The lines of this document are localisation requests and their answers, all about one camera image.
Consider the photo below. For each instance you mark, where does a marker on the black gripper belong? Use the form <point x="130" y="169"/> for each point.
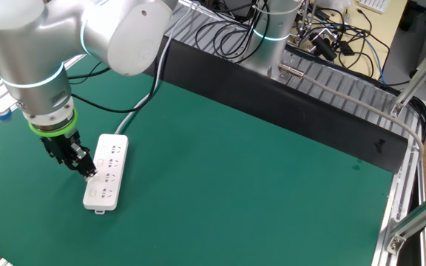
<point x="63" y="147"/>

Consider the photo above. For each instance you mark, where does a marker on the white four-outlet power strip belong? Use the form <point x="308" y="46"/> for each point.
<point x="105" y="192"/>

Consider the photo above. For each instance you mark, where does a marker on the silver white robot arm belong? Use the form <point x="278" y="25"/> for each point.
<point x="50" y="37"/>

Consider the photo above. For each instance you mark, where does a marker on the black power adapter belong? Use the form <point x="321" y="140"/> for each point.
<point x="324" y="48"/>

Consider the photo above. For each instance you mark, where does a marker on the green table mat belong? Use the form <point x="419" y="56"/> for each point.
<point x="235" y="184"/>

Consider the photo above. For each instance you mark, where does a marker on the small black adapter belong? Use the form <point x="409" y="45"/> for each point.
<point x="346" y="48"/>

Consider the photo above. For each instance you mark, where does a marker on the yellow wooden desk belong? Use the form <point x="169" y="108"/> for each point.
<point x="383" y="29"/>

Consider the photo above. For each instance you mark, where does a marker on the white keyboard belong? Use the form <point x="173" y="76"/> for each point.
<point x="375" y="5"/>

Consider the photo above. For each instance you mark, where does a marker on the aluminium frame post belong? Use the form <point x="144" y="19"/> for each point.
<point x="420" y="218"/>
<point x="424" y="70"/>

